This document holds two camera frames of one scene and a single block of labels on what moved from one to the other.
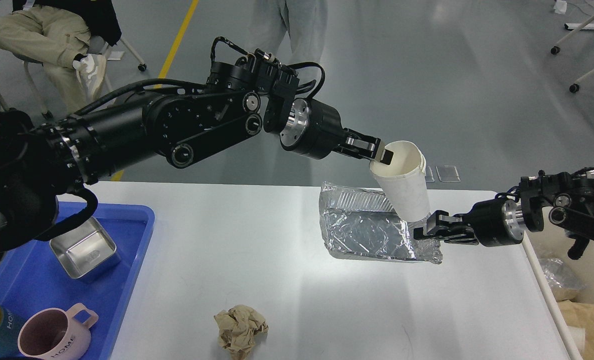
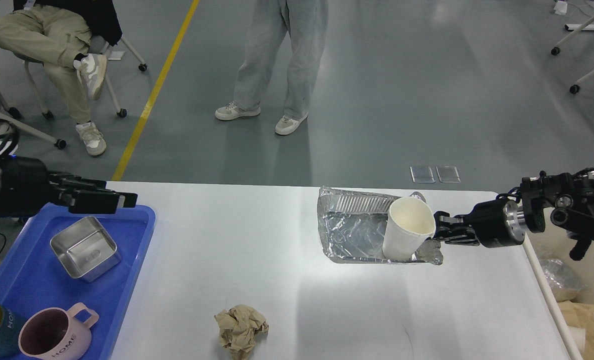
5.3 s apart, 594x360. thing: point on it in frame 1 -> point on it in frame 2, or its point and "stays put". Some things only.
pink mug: (53, 334) stays put
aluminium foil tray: (363, 223) stays put
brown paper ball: (238, 326) stays put
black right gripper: (497, 222) stays put
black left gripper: (314, 130) -> (12, 186)
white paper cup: (404, 182) -> (411, 221)
